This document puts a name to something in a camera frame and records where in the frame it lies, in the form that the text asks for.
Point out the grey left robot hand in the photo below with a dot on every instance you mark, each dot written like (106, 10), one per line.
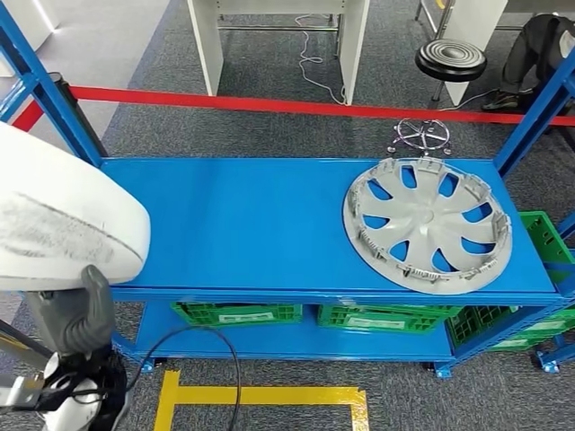
(67, 315)

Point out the white curved plastic car part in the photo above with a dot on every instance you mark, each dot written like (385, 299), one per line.
(67, 208)

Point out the blue metal shelf rack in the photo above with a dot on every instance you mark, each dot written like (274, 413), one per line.
(292, 238)

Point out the short red barrier belt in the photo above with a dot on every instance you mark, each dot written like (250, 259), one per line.
(29, 116)

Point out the green plastic crate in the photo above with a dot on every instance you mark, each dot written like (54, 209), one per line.
(238, 315)
(381, 321)
(548, 238)

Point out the white block platform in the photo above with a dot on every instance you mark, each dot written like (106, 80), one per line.
(23, 18)

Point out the long red barrier belt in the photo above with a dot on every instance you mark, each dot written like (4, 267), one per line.
(269, 106)

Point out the white desk with steel bar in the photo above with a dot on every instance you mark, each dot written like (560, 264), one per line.
(350, 47)

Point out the grey plastic wheel cover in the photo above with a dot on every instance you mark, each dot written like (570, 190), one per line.
(425, 226)

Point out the chrome star stool base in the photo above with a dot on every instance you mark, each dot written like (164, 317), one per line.
(422, 135)

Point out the black round stool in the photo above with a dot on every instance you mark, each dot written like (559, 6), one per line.
(450, 59)

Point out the person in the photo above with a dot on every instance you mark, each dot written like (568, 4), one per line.
(532, 47)

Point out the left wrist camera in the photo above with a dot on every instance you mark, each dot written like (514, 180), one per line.
(23, 392)

